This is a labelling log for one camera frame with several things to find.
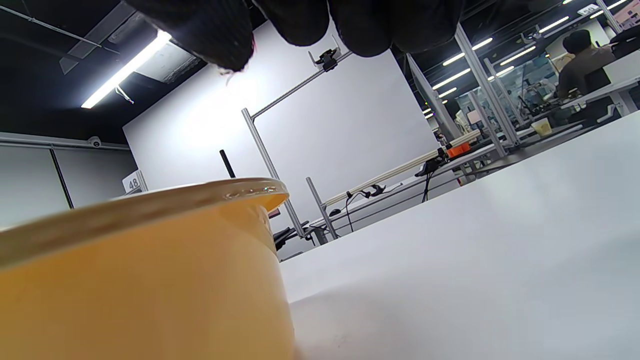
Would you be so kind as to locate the white desk with metal legs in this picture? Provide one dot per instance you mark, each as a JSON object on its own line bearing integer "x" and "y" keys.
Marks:
{"x": 395, "y": 197}

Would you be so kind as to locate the black clamp bracket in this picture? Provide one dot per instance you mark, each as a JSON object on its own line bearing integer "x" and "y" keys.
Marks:
{"x": 326, "y": 60}

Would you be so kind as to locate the short black rod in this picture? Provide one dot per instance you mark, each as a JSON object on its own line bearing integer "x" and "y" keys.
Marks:
{"x": 227, "y": 165}

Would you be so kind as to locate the person's right hand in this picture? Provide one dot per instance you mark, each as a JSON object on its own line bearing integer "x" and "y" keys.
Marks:
{"x": 210, "y": 30}

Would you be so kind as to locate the row of ceiling light strips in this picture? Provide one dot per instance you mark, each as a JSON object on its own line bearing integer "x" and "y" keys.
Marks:
{"x": 452, "y": 78}

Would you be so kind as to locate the white number sign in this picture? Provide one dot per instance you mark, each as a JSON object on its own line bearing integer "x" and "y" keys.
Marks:
{"x": 134, "y": 184}

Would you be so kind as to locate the orange clamp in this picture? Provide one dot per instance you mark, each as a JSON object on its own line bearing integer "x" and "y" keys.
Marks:
{"x": 459, "y": 150}

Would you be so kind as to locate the aluminium partition posts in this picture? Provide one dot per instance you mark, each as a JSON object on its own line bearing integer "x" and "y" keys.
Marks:
{"x": 487, "y": 85}

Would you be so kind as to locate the aluminium frame with crossbar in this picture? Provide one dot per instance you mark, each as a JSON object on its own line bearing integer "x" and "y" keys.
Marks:
{"x": 265, "y": 150}

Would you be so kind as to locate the paper cup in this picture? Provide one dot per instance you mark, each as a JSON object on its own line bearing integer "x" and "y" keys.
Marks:
{"x": 542, "y": 129}

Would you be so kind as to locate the white security camera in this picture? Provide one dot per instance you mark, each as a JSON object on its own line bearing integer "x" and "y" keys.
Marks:
{"x": 94, "y": 142}

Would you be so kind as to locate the yellow plastic basin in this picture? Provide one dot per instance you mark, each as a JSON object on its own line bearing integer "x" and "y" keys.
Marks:
{"x": 150, "y": 290}

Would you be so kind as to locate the long bright ceiling lamp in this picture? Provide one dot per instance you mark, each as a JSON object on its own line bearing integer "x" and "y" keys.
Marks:
{"x": 125, "y": 70}

